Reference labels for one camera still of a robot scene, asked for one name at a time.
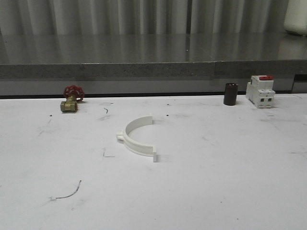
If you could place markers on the grey stone counter ledge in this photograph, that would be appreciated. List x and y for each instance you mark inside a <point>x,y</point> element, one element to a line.
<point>153,56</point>

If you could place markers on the brass valve red handwheel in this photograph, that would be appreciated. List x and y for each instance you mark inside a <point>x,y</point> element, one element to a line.
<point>73,94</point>

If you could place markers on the white circuit breaker red switch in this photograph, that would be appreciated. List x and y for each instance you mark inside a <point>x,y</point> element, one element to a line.
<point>259,91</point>

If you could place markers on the white container on counter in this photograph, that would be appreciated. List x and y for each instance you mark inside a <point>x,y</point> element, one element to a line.
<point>295,21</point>

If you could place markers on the white half pipe clamp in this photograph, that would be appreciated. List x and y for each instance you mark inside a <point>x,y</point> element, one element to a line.
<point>139,148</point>

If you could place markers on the dark brown pipe coupling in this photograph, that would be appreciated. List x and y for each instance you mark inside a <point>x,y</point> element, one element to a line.
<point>230,94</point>

